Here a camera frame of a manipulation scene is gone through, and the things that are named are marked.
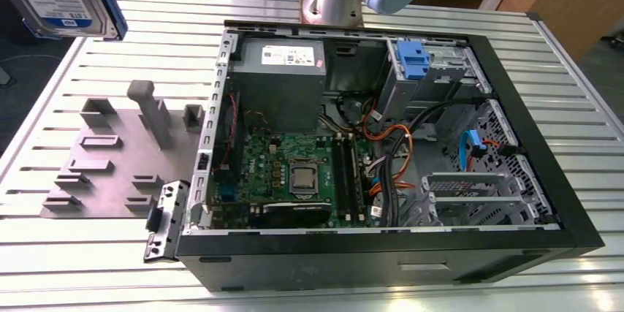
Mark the silver disk bay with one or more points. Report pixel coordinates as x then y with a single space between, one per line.
486 199

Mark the CPU socket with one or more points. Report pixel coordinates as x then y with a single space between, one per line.
304 161

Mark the green motherboard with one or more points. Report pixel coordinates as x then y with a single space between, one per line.
262 151

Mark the silver CPU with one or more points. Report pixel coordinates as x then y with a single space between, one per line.
302 180

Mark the silver power supply unit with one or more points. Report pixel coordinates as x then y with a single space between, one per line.
277 100

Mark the RAM slot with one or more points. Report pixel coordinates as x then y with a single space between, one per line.
357 188
342 180

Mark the black case fan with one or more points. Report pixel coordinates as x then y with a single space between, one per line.
224 122

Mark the black graphics card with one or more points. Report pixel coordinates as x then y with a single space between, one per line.
292 213

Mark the silver drive cage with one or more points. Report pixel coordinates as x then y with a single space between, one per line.
414 96

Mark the blue plastic drive latch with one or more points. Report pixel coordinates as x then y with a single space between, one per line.
412 60

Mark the black open PC case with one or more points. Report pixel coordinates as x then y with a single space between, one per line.
341 261

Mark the grey parts rack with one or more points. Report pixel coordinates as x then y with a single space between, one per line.
121 151

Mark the wooden cabinet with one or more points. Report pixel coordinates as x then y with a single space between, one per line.
574 5

